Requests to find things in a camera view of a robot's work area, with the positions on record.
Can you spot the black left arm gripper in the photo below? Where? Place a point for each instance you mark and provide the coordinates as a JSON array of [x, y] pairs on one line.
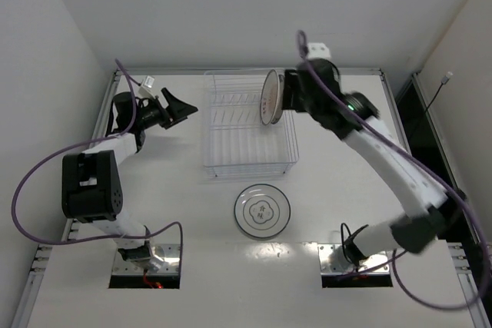
[[168, 111]]

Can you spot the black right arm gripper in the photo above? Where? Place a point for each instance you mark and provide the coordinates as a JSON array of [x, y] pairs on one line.
[[289, 90]]

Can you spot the orange sunburst pattern plate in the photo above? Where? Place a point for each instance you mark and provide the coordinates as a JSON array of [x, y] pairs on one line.
[[271, 98]]

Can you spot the white plate with black characters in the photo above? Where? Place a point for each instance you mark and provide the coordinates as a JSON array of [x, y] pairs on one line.
[[262, 211]]

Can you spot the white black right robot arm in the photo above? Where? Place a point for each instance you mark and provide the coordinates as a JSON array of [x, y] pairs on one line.
[[350, 166]]

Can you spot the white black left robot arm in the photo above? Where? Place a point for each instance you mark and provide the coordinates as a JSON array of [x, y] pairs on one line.
[[91, 191]]

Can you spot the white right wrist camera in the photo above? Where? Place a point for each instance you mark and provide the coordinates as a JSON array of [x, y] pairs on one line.
[[318, 50]]

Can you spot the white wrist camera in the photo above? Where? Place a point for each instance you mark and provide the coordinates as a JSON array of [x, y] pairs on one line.
[[318, 50], [146, 85]]

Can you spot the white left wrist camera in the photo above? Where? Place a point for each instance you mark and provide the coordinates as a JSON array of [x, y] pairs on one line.
[[146, 85]]

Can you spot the white wire dish rack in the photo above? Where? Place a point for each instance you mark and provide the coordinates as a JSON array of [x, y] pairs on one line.
[[235, 143]]

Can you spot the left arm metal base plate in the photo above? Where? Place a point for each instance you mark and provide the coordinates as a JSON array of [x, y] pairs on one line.
[[163, 260]]

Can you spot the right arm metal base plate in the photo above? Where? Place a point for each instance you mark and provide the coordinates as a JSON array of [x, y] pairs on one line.
[[334, 264]]

